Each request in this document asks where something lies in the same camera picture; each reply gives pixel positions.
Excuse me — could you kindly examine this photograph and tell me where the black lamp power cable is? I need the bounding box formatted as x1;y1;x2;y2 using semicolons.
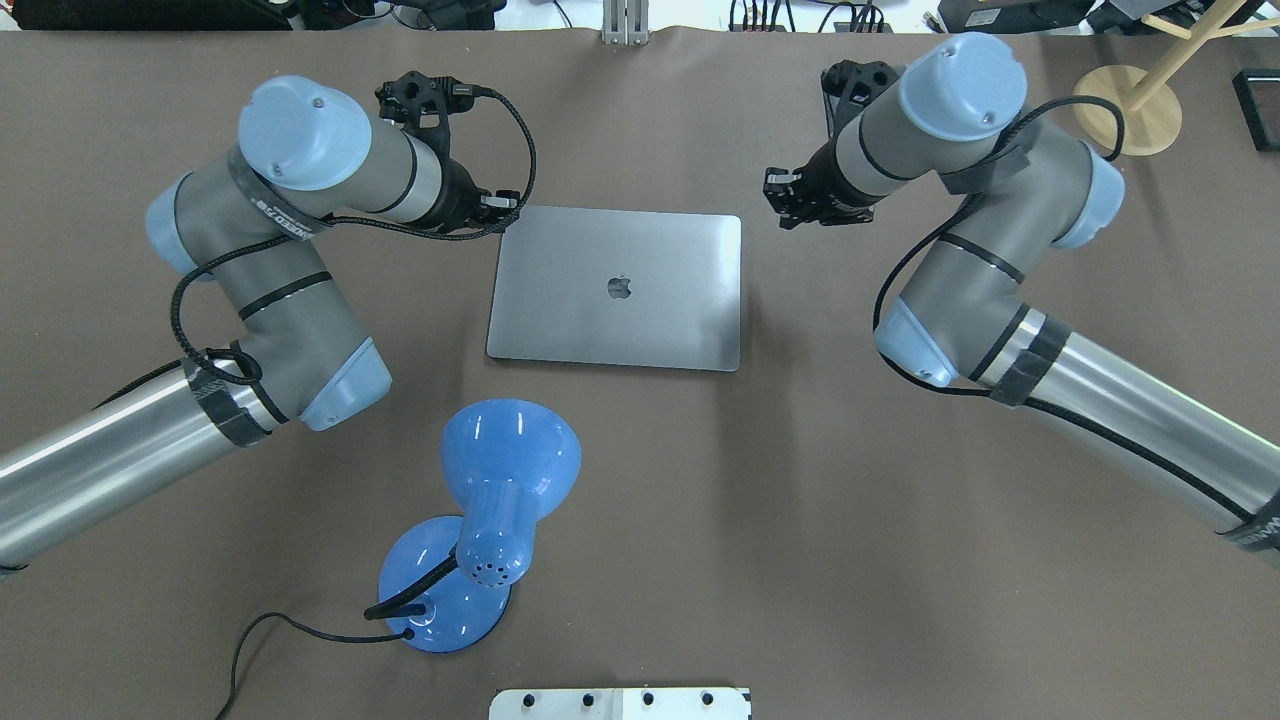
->
212;612;416;720

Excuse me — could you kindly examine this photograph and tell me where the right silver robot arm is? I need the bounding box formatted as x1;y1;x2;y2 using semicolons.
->
763;33;1279;565

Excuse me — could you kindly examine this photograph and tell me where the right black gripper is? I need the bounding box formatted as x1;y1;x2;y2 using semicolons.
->
763;140;881;231

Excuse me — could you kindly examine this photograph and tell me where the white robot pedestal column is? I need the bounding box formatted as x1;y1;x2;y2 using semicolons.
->
488;685;753;719

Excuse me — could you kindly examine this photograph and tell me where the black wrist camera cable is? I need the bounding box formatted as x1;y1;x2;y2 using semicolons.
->
170;85;538;386

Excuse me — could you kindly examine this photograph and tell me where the blue desk lamp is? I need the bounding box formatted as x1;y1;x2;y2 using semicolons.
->
364;398;582;653

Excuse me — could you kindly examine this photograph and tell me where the wooden mug tree stand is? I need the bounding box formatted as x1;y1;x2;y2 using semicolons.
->
1071;1;1279;156

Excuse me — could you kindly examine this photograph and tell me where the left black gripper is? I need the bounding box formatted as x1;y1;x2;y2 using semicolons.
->
430;159;522;233

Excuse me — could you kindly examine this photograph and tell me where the grey laptop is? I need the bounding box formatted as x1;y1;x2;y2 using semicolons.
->
486;205;742;372

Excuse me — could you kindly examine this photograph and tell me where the aluminium frame post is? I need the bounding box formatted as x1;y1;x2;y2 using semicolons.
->
602;0;650;46

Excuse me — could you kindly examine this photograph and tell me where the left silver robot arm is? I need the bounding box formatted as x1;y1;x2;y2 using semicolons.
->
3;72;529;578

